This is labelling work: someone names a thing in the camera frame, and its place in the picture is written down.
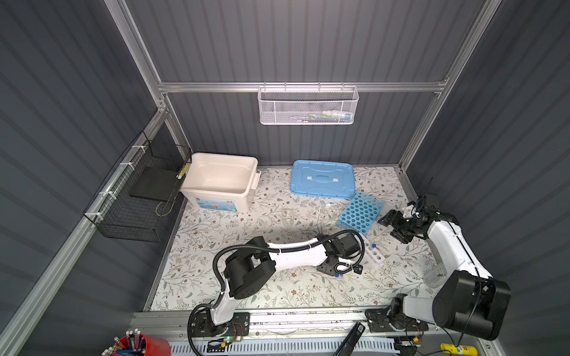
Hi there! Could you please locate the white plastic storage bin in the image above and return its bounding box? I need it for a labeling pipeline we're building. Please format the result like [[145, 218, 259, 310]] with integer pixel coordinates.
[[180, 153, 261, 213]]

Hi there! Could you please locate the clear glass beaker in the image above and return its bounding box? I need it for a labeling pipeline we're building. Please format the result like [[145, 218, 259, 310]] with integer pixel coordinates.
[[281, 209, 297, 228]]

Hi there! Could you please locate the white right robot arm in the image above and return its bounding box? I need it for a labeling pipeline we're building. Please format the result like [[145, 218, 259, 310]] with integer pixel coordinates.
[[379, 195, 512, 341]]

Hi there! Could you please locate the clear glass flask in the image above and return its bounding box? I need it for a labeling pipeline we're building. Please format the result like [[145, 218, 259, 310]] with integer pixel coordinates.
[[317, 200, 343, 234]]

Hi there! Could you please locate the black wire wall basket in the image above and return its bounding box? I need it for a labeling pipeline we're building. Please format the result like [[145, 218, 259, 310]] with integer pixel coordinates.
[[84, 134, 191, 243]]

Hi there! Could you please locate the small white tube rack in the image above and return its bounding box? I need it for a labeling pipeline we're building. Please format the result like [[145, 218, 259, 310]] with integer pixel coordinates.
[[362, 235, 385, 269]]

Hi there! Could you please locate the blue test tube rack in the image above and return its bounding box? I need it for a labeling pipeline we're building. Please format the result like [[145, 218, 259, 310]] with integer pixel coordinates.
[[337, 192, 384, 235]]

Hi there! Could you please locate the black flat device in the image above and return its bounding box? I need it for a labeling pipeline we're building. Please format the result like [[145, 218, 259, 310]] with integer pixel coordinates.
[[333, 322, 365, 356]]

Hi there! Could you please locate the blue plastic box lid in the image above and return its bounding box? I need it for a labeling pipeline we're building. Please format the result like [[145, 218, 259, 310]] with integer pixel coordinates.
[[290, 160, 356, 199]]

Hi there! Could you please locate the white wire mesh basket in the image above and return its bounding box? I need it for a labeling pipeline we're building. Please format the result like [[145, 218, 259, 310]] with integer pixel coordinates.
[[257, 85, 359, 125]]

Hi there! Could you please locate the red cup of pens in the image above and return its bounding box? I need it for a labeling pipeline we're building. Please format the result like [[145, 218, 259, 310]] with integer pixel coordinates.
[[101, 329, 172, 356]]

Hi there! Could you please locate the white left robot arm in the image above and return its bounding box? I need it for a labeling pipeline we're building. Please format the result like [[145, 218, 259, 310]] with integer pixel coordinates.
[[187, 229, 366, 338]]

